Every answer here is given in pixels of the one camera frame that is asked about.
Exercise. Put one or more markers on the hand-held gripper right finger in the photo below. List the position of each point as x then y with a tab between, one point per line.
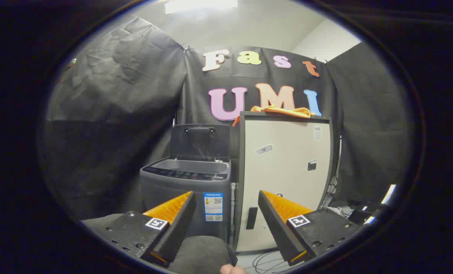
275	224

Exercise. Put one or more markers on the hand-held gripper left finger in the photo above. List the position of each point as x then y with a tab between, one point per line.
180	224

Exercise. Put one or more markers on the grey washing machine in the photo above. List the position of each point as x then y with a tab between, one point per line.
165	188

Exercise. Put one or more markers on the orange shirt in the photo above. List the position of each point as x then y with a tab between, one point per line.
287	111

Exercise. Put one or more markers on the person's grey trouser leg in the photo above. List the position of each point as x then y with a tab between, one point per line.
203	253

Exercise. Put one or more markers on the black box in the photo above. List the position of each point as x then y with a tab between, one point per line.
363	216

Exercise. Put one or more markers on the black backdrop cloth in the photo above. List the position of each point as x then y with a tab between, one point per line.
116	114

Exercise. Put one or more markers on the cream cabinet with dark frame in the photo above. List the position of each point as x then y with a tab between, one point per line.
287	167

